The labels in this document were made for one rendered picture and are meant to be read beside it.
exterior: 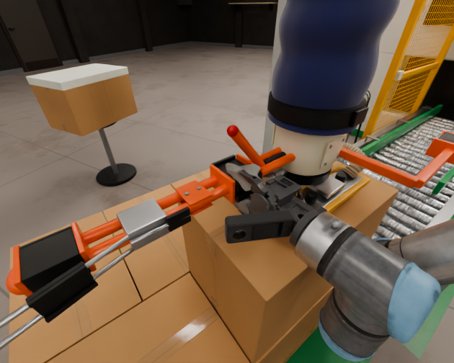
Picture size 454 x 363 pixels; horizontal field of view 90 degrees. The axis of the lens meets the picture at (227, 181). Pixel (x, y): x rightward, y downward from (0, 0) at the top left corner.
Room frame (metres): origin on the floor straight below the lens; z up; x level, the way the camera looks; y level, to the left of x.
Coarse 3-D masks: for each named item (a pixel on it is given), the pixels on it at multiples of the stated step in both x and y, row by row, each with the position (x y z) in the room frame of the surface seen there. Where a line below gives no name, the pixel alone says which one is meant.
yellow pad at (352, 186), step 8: (336, 176) 0.54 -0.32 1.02; (344, 176) 0.53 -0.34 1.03; (360, 176) 0.56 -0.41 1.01; (352, 184) 0.52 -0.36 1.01; (360, 184) 0.53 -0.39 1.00; (304, 192) 0.49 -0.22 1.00; (312, 192) 0.46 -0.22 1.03; (344, 192) 0.49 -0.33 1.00; (352, 192) 0.49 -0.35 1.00; (312, 200) 0.44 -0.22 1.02; (320, 200) 0.45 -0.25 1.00; (328, 200) 0.45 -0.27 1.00; (336, 200) 0.46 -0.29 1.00; (344, 200) 0.47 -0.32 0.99; (328, 208) 0.43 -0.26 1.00
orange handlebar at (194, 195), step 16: (288, 160) 0.48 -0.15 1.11; (352, 160) 0.49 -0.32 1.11; (368, 160) 0.47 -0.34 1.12; (432, 160) 0.47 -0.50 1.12; (400, 176) 0.41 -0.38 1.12; (416, 176) 0.40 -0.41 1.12; (176, 192) 0.35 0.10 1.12; (192, 192) 0.35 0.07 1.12; (208, 192) 0.34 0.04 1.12; (224, 192) 0.36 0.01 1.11; (176, 208) 0.31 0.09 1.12; (192, 208) 0.31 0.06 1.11; (112, 224) 0.27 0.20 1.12; (96, 240) 0.24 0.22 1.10; (112, 240) 0.23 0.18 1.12; (128, 240) 0.24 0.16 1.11; (16, 288) 0.16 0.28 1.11
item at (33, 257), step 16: (48, 240) 0.22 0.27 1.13; (64, 240) 0.22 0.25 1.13; (80, 240) 0.22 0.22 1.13; (16, 256) 0.19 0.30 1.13; (32, 256) 0.19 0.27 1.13; (48, 256) 0.19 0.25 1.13; (64, 256) 0.19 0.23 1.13; (80, 256) 0.20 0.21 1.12; (16, 272) 0.17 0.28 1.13; (32, 272) 0.17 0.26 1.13; (48, 272) 0.17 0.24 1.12; (64, 272) 0.18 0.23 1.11; (32, 288) 0.16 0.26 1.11
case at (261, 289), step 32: (384, 192) 0.56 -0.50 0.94; (192, 224) 0.46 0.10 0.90; (224, 224) 0.43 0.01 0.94; (352, 224) 0.43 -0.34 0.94; (192, 256) 0.49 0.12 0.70; (224, 256) 0.33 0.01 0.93; (256, 256) 0.32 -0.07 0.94; (288, 256) 0.32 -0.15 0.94; (224, 288) 0.33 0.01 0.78; (256, 288) 0.25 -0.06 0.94; (288, 288) 0.26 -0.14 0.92; (320, 288) 0.39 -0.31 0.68; (224, 320) 0.34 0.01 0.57; (256, 320) 0.23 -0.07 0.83; (288, 320) 0.30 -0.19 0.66; (256, 352) 0.22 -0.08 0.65
